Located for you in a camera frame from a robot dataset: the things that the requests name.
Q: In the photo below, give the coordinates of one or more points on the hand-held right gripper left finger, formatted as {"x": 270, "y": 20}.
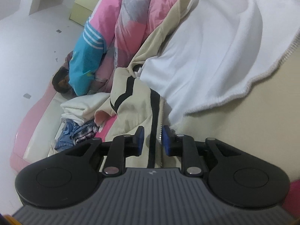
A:
{"x": 140, "y": 138}

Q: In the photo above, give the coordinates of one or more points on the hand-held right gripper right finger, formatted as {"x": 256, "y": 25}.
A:
{"x": 166, "y": 138}

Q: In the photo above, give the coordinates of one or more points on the beige jacket with black trim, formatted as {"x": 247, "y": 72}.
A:
{"x": 211, "y": 51}

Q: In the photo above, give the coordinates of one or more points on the white folded cloth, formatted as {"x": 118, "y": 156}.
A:
{"x": 79, "y": 105}

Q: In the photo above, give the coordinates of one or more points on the blue denim cloth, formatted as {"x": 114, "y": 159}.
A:
{"x": 64, "y": 138}

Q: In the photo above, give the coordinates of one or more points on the blue pillow with white stripes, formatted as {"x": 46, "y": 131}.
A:
{"x": 84, "y": 61}

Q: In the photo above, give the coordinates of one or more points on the dark brown plush toy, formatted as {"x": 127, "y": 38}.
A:
{"x": 59, "y": 82}

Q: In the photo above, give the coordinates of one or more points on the cream pink bed headboard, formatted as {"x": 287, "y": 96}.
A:
{"x": 35, "y": 126}

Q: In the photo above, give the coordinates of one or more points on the pink grey floral duvet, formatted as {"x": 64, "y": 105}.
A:
{"x": 136, "y": 16}

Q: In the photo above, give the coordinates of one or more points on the yellow-green cabinet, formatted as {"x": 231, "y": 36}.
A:
{"x": 86, "y": 7}

